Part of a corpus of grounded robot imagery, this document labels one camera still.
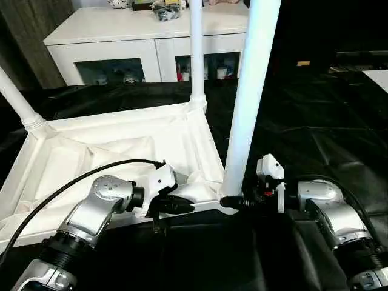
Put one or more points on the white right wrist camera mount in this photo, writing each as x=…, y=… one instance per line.
x=271, y=166

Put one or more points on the white plastic table leg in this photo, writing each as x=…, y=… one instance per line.
x=18, y=103
x=254, y=91
x=197, y=51

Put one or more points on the white cabinet with glass doors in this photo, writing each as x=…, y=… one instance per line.
x=106, y=30

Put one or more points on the grey curtain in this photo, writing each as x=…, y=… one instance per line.
x=27, y=36

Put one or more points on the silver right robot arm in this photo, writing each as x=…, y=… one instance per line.
x=336, y=206

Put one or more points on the pink plush item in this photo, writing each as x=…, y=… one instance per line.
x=224, y=2

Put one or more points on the white plastic table top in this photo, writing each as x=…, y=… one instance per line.
x=106, y=130

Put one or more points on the floral patterned pot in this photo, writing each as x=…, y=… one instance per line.
x=119, y=3

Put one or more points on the black work mat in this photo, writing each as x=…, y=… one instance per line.
x=318, y=127

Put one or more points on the small yellow label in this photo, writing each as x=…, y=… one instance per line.
x=303, y=63

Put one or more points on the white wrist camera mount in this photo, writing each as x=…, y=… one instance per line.
x=271, y=166
x=157, y=182

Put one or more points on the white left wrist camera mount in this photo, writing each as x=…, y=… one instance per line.
x=157, y=182

